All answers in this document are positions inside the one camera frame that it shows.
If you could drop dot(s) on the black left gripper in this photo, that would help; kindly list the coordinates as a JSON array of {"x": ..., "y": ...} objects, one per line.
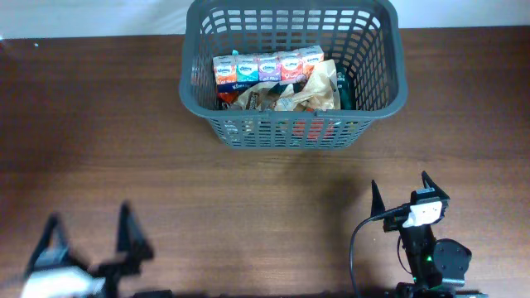
[{"x": 101, "y": 268}]

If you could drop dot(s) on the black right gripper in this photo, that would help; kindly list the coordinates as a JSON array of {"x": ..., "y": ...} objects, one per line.
[{"x": 399, "y": 223}]

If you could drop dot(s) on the green Nescafe coffee bag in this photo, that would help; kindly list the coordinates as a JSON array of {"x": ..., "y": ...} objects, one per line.
[{"x": 344, "y": 87}]

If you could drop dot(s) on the beige paper bag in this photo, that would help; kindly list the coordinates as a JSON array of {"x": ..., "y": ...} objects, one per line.
[{"x": 319, "y": 92}]

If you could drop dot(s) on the brown white snack wrapper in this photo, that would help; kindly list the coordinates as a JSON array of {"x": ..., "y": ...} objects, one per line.
[{"x": 260, "y": 97}]

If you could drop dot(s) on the grey plastic basket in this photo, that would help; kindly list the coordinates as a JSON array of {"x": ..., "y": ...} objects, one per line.
[{"x": 362, "y": 35}]

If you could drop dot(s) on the white tissue multipack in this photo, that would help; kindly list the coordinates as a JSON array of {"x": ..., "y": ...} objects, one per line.
[{"x": 240, "y": 72}]

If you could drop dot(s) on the orange spaghetti packet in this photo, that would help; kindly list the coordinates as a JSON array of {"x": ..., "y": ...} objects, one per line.
[{"x": 226, "y": 100}]

